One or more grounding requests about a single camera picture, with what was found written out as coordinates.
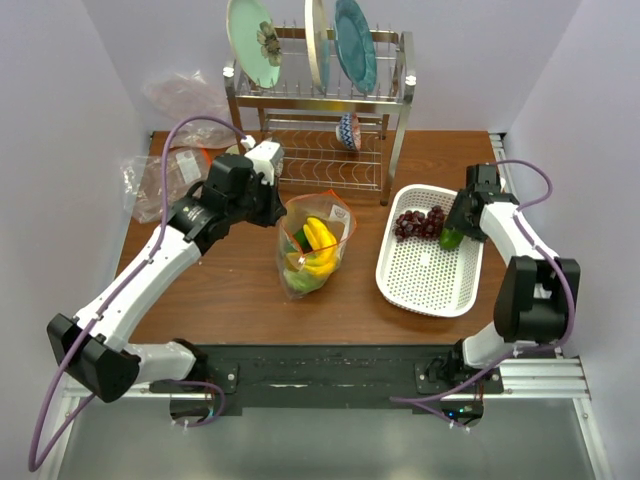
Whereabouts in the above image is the yellow banana bunch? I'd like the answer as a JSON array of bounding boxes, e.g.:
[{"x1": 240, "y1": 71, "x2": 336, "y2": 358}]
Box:
[{"x1": 303, "y1": 217, "x2": 338, "y2": 278}]

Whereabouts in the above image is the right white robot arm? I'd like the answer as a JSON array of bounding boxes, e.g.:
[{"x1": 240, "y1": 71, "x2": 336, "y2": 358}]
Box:
[{"x1": 445, "y1": 161, "x2": 581, "y2": 393}]

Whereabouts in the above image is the blue white patterned bowl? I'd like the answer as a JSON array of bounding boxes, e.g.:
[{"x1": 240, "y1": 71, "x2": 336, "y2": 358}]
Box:
[{"x1": 335, "y1": 113, "x2": 361, "y2": 151}]

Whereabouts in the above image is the red yellow mango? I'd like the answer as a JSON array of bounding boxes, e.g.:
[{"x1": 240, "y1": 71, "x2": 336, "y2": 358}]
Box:
[{"x1": 439, "y1": 228, "x2": 465, "y2": 251}]

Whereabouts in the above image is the dark red grape bunch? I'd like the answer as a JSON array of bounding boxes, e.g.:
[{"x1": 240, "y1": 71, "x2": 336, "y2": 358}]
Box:
[{"x1": 393, "y1": 205, "x2": 446, "y2": 240}]

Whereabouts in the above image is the crumpled clear bag at back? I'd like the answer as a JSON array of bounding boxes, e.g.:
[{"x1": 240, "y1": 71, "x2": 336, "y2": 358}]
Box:
[{"x1": 143, "y1": 70, "x2": 236, "y2": 149}]

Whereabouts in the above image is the steel two-tier dish rack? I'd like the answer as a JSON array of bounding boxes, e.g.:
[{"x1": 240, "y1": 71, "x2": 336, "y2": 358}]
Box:
[{"x1": 222, "y1": 26, "x2": 417, "y2": 204}]

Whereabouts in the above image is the teal blue plate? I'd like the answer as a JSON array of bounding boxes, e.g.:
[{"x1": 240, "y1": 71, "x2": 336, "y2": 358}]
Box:
[{"x1": 334, "y1": 0, "x2": 377, "y2": 95}]

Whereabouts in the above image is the mint green floral plate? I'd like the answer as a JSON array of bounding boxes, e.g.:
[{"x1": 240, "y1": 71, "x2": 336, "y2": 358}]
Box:
[{"x1": 226, "y1": 0, "x2": 283, "y2": 89}]

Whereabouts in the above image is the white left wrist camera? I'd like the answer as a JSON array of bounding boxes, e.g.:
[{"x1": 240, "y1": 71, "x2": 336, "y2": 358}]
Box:
[{"x1": 245, "y1": 141, "x2": 284, "y2": 177}]

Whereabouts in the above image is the green cabbage toy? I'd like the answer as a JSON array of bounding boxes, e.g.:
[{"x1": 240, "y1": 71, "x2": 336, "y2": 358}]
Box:
[{"x1": 283, "y1": 269, "x2": 323, "y2": 296}]

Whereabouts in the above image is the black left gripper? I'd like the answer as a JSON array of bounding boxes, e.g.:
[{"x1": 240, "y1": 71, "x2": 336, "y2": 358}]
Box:
[{"x1": 228, "y1": 171, "x2": 286, "y2": 228}]

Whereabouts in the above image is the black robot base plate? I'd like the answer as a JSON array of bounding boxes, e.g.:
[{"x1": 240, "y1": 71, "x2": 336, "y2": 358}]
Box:
[{"x1": 150, "y1": 344, "x2": 503, "y2": 419}]

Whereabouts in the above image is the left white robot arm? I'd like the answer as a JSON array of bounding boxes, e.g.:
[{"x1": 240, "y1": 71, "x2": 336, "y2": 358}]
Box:
[{"x1": 47, "y1": 142, "x2": 286, "y2": 403}]

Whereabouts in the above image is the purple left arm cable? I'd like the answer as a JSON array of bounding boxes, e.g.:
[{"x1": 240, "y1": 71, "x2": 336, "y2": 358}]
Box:
[{"x1": 27, "y1": 115, "x2": 254, "y2": 472}]

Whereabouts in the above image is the dark green cucumber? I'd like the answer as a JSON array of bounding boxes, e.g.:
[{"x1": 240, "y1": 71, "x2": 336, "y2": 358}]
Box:
[{"x1": 293, "y1": 229, "x2": 313, "y2": 253}]

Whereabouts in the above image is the cream rimmed plate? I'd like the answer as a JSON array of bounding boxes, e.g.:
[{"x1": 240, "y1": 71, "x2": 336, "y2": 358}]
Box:
[{"x1": 304, "y1": 0, "x2": 330, "y2": 95}]

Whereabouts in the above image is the white perforated plastic basket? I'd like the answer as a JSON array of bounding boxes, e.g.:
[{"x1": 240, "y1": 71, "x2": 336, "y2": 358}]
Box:
[{"x1": 375, "y1": 184, "x2": 484, "y2": 318}]

